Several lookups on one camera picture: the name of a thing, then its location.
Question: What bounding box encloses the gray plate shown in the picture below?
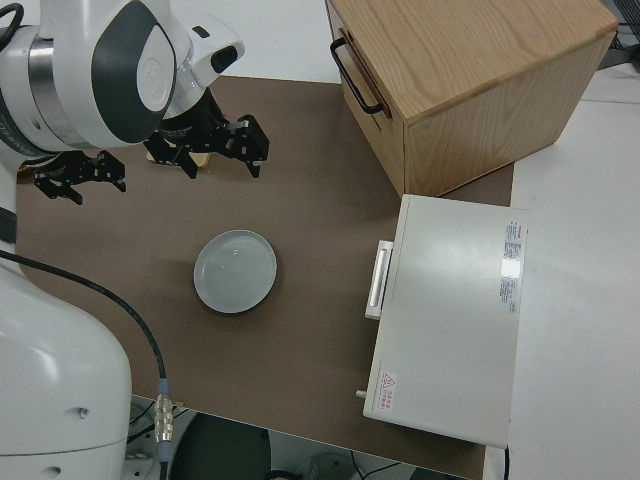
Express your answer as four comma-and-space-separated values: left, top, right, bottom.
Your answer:
193, 228, 279, 315

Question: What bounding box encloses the black box handle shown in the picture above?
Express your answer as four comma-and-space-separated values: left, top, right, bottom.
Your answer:
329, 38, 386, 115

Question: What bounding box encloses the wooden mug stand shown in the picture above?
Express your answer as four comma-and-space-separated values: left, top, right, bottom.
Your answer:
146, 149, 211, 171

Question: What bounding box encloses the white toaster oven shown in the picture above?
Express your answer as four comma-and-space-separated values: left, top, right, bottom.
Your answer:
353, 193, 530, 448

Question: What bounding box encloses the dark round pedestal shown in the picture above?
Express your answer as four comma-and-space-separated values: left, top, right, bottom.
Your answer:
169, 412, 274, 480

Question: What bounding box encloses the large wooden box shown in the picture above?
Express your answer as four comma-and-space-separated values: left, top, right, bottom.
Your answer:
324, 0, 620, 199

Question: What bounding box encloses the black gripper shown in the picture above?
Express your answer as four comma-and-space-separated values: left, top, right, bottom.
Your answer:
143, 94, 271, 181
33, 149, 128, 206

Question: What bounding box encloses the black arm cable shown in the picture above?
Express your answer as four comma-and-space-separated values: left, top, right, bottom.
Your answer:
0, 249, 175, 480

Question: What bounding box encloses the brown table mat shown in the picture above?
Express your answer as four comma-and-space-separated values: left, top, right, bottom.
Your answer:
13, 74, 516, 480

